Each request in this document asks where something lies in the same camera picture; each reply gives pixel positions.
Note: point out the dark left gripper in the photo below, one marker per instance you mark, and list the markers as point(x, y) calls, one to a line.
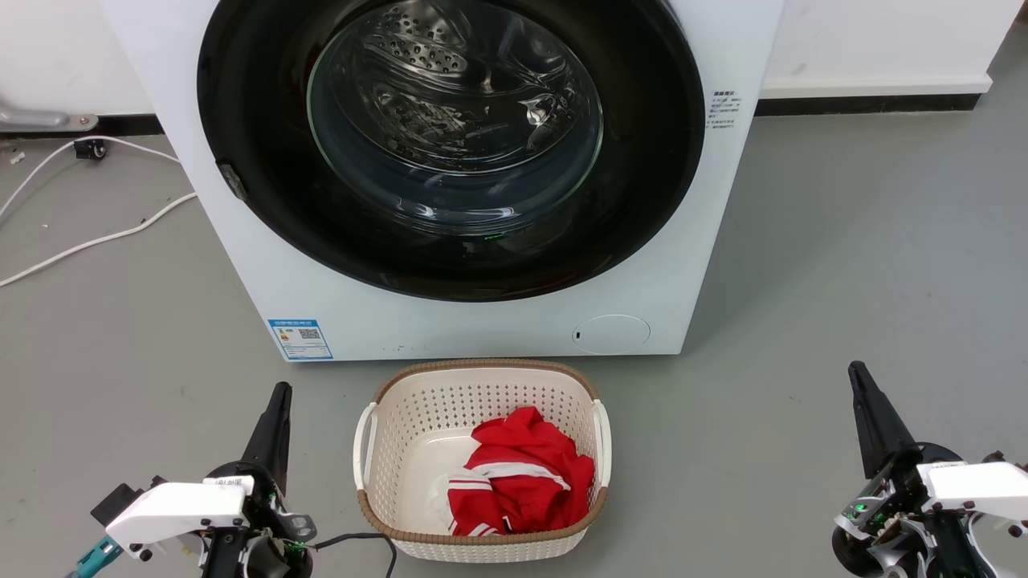
point(273, 546)

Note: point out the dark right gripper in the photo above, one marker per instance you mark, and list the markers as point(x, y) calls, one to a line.
point(899, 514)

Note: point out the white front-load washing machine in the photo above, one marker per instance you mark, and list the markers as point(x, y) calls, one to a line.
point(450, 329)

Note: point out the black round washer door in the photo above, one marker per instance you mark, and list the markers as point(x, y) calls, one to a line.
point(642, 160)

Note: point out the blue energy label sticker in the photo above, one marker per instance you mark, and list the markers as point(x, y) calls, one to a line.
point(300, 339)

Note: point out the cream perforated laundry basket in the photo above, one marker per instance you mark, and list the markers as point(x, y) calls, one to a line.
point(418, 474)

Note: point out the red white-striped garment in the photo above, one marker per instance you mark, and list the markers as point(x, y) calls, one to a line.
point(522, 482)

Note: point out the round white filter cover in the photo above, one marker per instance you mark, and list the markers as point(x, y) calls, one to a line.
point(612, 334)

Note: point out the small black caster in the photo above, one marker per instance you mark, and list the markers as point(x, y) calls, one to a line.
point(89, 148)

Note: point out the stainless steel washer drum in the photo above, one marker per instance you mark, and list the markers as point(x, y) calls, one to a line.
point(450, 80)

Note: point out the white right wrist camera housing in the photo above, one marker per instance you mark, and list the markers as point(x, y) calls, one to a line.
point(976, 486)

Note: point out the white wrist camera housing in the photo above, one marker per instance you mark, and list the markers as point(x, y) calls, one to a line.
point(177, 510)
point(976, 486)

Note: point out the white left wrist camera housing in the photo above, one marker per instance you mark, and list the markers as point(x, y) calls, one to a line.
point(177, 510)

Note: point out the grey metal bracket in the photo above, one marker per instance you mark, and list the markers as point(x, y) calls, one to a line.
point(40, 119)

